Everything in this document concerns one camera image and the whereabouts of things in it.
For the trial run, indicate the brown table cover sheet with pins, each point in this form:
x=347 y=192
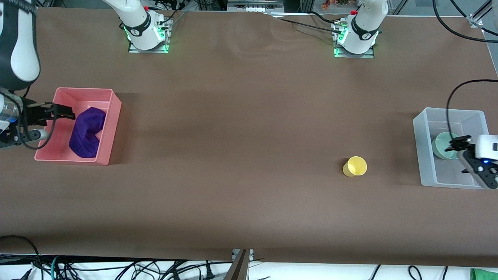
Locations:
x=249 y=155

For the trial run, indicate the yellow cup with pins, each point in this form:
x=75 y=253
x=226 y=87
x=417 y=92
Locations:
x=356 y=167

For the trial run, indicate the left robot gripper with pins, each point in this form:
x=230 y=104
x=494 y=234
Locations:
x=461 y=143

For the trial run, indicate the green cloth scrap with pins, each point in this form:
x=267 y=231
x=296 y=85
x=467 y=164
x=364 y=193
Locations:
x=484 y=274

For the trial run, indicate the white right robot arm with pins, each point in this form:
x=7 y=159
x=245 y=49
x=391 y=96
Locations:
x=23 y=58

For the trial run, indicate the clear plastic bin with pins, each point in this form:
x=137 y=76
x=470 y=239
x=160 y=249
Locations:
x=424 y=155

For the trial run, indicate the pale green bowl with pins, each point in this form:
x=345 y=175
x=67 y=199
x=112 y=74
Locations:
x=441 y=146

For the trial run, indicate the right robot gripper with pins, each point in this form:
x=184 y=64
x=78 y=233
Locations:
x=32 y=112

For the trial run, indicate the purple cloth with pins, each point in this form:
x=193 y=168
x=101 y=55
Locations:
x=83 y=140

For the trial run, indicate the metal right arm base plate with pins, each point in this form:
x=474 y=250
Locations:
x=134 y=49

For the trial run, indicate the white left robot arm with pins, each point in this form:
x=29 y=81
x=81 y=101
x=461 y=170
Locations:
x=362 y=31

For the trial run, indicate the aluminium frame profile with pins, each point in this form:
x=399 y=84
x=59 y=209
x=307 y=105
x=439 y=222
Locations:
x=476 y=19

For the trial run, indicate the white power strip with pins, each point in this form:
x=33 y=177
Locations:
x=253 y=7

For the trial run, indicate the orange background objects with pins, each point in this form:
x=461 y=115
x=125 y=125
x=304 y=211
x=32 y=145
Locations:
x=330 y=4

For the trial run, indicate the brown table support beam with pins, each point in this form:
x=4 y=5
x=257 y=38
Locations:
x=239 y=270

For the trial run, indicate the pink plastic bin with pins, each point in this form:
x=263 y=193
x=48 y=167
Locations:
x=113 y=128

